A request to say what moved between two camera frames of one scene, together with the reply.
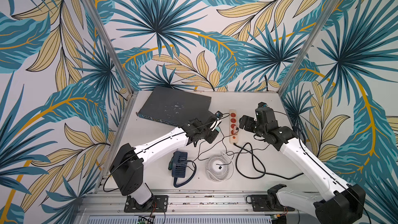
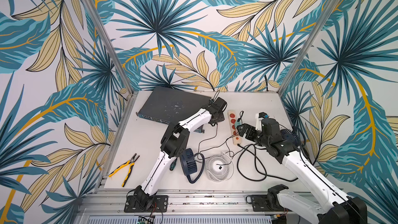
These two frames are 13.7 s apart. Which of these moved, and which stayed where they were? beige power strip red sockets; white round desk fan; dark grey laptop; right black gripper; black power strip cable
Moved: beige power strip red sockets; right black gripper; black power strip cable
Stayed: dark grey laptop; white round desk fan
